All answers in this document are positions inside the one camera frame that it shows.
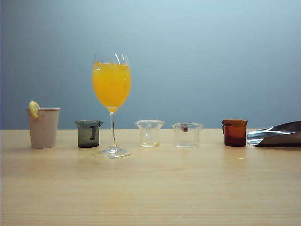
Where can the smoky grey measuring cup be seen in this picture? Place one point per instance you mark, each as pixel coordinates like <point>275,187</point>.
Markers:
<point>85,136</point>

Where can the amber measuring cup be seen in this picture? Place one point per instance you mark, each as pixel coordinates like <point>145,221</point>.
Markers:
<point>235,134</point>

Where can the clear measuring cup yellowish residue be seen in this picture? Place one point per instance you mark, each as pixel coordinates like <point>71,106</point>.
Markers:
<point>149,135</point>

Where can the silver foil bag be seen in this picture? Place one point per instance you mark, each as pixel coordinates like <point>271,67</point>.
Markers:
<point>279,136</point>

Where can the yellow lemon slice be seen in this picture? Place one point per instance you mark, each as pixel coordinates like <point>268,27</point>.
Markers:
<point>34,108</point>

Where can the tall stemmed wine glass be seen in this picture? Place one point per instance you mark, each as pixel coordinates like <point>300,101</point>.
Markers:
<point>111,87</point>

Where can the beige paper cup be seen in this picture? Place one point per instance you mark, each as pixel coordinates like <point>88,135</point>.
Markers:
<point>43,129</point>

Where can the clear measuring cup red dot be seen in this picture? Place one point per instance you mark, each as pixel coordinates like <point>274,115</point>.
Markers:
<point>187,139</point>

